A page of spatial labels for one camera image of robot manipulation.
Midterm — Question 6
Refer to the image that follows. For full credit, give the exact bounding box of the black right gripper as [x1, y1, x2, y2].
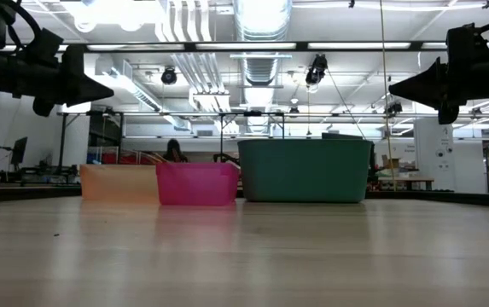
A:
[387, 23, 489, 110]

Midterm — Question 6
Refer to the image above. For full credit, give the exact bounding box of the black computer monitor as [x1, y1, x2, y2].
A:
[9, 136, 29, 167]

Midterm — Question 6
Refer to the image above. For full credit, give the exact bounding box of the wooden background table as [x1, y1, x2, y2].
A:
[375, 176, 436, 192]

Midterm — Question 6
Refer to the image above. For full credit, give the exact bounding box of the cardboard box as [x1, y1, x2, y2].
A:
[381, 153, 404, 171]

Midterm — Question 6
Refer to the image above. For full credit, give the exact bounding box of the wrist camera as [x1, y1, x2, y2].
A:
[32, 96, 56, 118]
[437, 103, 461, 126]

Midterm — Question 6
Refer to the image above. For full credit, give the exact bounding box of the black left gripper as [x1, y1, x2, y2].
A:
[15, 27, 115, 108]

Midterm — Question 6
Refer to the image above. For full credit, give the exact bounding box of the black overhead crossbar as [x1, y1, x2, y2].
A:
[0, 40, 489, 54]

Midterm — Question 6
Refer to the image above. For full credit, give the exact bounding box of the red-pink plastic bin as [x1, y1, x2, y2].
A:
[155, 160, 241, 207]

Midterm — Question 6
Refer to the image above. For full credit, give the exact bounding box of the orange plastic bin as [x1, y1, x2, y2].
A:
[79, 164, 160, 204]

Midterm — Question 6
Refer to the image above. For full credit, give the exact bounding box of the teal plastic basket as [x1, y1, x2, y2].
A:
[236, 138, 374, 204]

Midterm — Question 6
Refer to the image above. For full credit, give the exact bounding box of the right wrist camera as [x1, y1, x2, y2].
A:
[437, 103, 461, 126]

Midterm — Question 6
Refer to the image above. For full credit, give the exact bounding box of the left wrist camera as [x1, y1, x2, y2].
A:
[32, 96, 56, 118]

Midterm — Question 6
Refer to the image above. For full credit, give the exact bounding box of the person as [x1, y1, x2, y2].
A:
[161, 137, 190, 164]

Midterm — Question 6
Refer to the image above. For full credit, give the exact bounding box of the silver ceiling duct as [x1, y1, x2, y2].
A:
[231, 0, 293, 134]

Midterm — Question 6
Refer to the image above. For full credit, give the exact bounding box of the black aluminium table frame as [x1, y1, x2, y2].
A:
[0, 183, 489, 210]

